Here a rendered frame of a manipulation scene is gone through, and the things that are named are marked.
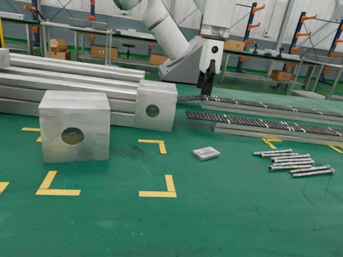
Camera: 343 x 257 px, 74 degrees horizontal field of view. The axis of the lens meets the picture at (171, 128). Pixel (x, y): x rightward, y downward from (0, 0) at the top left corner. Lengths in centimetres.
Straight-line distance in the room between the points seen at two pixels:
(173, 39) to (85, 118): 84
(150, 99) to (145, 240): 32
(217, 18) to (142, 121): 36
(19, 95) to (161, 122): 31
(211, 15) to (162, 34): 47
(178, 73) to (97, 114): 78
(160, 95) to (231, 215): 29
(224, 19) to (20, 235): 65
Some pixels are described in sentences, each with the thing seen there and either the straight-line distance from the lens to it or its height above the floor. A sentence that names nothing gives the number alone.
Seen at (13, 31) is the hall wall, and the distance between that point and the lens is 905.
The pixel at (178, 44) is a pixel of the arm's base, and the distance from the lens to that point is 116.
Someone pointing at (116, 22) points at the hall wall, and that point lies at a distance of 825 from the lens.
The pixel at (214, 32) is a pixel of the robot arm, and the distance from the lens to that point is 71.
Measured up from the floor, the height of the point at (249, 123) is 81.
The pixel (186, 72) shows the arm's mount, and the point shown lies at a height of 83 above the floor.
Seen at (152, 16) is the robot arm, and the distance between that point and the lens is 114.
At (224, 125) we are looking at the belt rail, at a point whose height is 80.
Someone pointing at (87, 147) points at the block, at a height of 81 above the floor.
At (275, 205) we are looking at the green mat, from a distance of 40.
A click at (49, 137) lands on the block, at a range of 39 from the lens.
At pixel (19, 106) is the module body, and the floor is 80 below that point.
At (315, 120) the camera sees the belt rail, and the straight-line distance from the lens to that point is 93.
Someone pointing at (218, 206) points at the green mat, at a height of 78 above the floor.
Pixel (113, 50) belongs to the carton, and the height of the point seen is 42.
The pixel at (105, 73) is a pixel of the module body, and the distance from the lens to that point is 71.
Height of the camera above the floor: 100
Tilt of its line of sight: 23 degrees down
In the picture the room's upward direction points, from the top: 9 degrees clockwise
